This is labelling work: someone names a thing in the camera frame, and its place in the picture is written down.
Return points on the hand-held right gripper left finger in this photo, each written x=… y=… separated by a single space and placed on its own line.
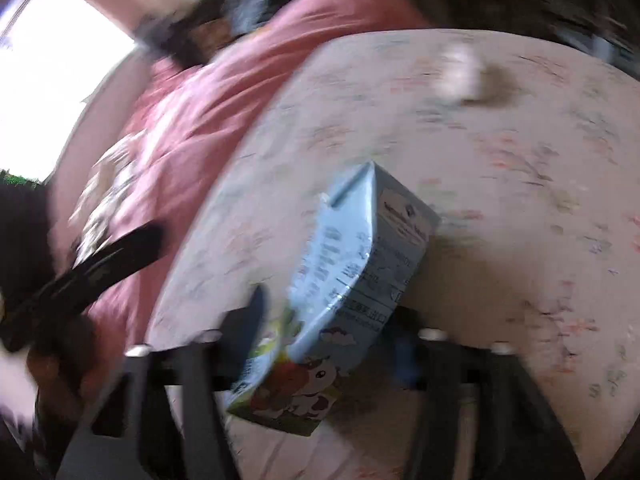
x=245 y=340

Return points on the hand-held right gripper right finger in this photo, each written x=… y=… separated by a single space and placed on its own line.
x=406 y=360

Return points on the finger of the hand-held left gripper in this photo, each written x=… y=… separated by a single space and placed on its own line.
x=100 y=275

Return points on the blue milk carton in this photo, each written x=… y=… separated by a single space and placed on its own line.
x=350 y=270

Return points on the person's left hand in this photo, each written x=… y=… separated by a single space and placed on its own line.
x=67 y=365

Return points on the white patterned cloth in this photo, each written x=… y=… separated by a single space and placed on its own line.
x=107 y=195

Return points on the window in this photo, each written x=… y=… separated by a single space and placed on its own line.
x=50 y=70

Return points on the pink duvet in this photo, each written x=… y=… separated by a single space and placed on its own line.
x=200 y=110

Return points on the dark clothes pile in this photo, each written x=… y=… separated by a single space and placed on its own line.
x=200 y=20

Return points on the crumpled white tissue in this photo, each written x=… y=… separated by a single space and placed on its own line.
x=457 y=75

